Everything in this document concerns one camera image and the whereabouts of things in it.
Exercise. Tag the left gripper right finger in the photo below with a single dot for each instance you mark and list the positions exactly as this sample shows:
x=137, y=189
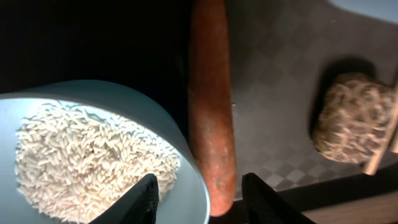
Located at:
x=263, y=205

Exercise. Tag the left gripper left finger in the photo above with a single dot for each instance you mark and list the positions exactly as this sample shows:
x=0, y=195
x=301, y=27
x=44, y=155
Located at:
x=137, y=206

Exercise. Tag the light blue rice bowl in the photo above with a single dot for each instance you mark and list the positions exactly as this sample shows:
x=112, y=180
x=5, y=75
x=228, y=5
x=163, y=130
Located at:
x=187, y=202

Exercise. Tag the white rice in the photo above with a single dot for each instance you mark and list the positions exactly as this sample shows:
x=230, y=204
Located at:
x=73, y=165

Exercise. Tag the wooden chopstick left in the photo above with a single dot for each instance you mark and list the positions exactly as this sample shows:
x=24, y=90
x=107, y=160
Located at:
x=371, y=167

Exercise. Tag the orange carrot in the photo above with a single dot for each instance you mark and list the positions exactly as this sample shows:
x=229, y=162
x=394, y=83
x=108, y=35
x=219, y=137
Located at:
x=209, y=103

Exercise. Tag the brown textured food piece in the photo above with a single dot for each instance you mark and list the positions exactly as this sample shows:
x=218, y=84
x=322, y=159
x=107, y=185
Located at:
x=355, y=114

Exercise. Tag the brown serving tray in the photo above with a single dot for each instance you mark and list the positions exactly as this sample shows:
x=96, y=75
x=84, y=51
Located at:
x=283, y=55

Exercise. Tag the light blue cup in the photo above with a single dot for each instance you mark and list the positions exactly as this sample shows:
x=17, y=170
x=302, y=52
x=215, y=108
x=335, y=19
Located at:
x=385, y=10

